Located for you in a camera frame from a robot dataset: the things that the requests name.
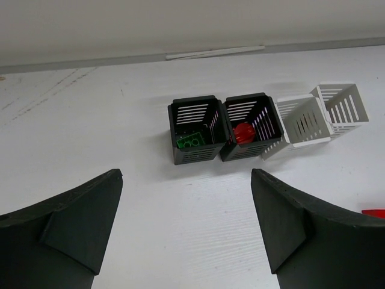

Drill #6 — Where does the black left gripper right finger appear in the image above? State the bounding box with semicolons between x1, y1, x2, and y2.
251;169;384;288

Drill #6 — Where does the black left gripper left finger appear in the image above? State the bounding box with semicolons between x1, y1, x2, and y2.
1;169;123;288

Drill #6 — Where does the small red lego brick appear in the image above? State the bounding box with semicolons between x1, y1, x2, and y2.
362;209;385;219

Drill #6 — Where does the red round lego piece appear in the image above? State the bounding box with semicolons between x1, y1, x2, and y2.
233;123;256;145

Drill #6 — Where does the white slotted bin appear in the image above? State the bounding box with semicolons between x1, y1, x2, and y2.
310;82;369;140
262;94;332;161

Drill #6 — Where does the white slotted bin far right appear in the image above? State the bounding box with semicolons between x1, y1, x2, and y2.
310;82;369;140

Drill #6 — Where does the black slotted bin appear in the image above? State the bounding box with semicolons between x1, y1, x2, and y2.
220;93;283;162
168;95;229;165

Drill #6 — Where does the green lego brick in bin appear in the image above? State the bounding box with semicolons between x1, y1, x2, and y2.
176;132;206;149

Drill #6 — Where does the black slotted bin far left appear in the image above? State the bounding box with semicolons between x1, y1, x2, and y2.
168;95;229;165

